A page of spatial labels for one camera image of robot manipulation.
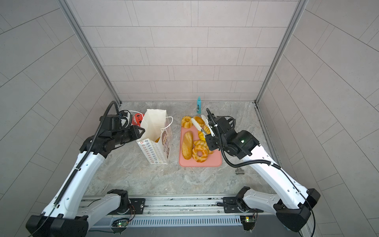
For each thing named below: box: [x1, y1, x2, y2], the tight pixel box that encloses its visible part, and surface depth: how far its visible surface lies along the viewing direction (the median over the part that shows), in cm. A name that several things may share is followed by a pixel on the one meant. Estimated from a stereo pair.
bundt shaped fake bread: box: [181, 116, 193, 129], surface depth 101 cm
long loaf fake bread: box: [181, 130, 194, 160], surface depth 90 cm
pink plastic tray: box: [178, 116, 223, 168], surface depth 88 cm
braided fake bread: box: [192, 139, 214, 159], surface depth 87 cm
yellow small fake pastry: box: [197, 130, 206, 141], surface depth 96 cm
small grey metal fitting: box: [234, 167, 245, 175], surface depth 82 cm
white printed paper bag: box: [136, 109, 174, 165], surface depth 79 cm
